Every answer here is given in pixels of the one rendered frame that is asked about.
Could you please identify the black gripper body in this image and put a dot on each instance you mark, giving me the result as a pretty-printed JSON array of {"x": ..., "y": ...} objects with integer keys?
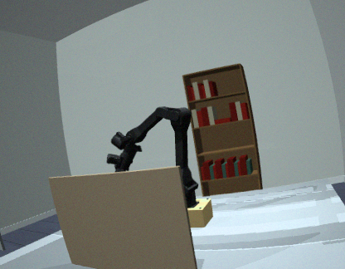
[{"x": 124, "y": 163}]

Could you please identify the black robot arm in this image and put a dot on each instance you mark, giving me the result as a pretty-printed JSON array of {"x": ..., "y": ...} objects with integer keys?
[{"x": 180, "y": 120}]

